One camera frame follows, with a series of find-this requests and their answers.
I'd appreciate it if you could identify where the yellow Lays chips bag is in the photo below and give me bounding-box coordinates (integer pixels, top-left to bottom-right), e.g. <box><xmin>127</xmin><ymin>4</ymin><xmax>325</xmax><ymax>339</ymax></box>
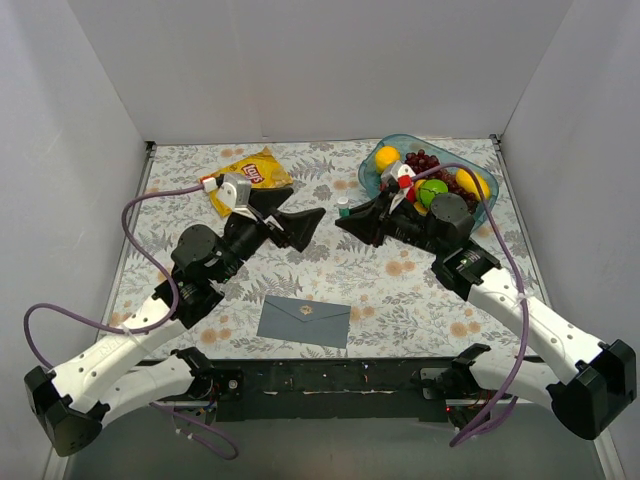
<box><xmin>199</xmin><ymin>147</ymin><xmax>293</xmax><ymax>189</ymax></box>

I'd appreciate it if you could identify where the green white glue stick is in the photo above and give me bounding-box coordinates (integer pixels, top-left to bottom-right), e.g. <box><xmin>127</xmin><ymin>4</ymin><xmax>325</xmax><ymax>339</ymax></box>
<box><xmin>336</xmin><ymin>197</ymin><xmax>350</xmax><ymax>217</ymax></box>

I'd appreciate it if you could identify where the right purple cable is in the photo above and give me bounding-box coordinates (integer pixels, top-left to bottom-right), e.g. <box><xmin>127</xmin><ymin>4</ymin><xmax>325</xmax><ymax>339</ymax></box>
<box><xmin>412</xmin><ymin>163</ymin><xmax>531</xmax><ymax>449</ymax></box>

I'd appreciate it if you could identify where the purple grape bunch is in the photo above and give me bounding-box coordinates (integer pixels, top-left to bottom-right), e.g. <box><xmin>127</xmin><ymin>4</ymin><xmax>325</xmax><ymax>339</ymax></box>
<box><xmin>405</xmin><ymin>149</ymin><xmax>479</xmax><ymax>214</ymax></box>

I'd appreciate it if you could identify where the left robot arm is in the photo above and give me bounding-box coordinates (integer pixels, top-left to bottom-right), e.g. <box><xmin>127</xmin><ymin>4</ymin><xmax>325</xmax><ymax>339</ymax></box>
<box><xmin>24</xmin><ymin>187</ymin><xmax>326</xmax><ymax>457</ymax></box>

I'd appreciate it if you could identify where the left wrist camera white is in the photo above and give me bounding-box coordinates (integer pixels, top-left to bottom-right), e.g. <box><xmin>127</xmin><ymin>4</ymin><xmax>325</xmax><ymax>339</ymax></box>
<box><xmin>215</xmin><ymin>173</ymin><xmax>255</xmax><ymax>219</ymax></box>

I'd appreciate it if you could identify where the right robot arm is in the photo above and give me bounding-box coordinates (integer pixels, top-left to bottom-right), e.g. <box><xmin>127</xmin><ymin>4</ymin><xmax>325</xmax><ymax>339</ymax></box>
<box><xmin>335</xmin><ymin>192</ymin><xmax>637</xmax><ymax>440</ymax></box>

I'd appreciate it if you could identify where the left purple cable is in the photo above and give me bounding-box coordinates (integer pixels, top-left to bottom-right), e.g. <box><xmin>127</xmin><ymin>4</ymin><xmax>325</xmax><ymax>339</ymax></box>
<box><xmin>23</xmin><ymin>182</ymin><xmax>241</xmax><ymax>460</ymax></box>

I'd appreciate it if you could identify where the small orange fruit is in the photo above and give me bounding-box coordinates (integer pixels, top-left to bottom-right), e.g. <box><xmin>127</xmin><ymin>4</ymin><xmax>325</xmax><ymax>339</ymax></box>
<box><xmin>413</xmin><ymin>179</ymin><xmax>426</xmax><ymax>198</ymax></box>

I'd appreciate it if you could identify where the aluminium frame rail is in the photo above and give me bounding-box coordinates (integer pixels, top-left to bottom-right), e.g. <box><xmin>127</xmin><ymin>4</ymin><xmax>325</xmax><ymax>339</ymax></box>
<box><xmin>62</xmin><ymin>363</ymin><xmax>601</xmax><ymax>407</ymax></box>

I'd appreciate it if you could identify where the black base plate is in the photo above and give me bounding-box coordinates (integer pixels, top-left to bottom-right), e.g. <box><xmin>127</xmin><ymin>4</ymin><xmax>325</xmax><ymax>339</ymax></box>
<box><xmin>154</xmin><ymin>358</ymin><xmax>514</xmax><ymax>424</ymax></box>

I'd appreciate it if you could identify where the teal plastic fruit basket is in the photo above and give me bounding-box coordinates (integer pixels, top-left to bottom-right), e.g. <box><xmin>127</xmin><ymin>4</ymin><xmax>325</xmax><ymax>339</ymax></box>
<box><xmin>358</xmin><ymin>134</ymin><xmax>499</xmax><ymax>229</ymax></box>

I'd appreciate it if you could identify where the green ball fruit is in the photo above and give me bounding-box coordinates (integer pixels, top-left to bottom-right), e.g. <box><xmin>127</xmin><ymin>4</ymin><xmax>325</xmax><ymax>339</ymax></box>
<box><xmin>418</xmin><ymin>179</ymin><xmax>449</xmax><ymax>209</ymax></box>

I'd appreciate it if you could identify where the yellow lemon left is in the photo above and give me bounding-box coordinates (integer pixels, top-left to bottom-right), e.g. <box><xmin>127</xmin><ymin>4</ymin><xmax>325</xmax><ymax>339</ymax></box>
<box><xmin>374</xmin><ymin>145</ymin><xmax>401</xmax><ymax>174</ymax></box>

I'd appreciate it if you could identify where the purple cable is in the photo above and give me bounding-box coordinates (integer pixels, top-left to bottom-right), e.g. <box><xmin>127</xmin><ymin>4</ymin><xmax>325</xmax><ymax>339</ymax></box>
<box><xmin>412</xmin><ymin>163</ymin><xmax>531</xmax><ymax>449</ymax></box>
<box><xmin>23</xmin><ymin>182</ymin><xmax>241</xmax><ymax>460</ymax></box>

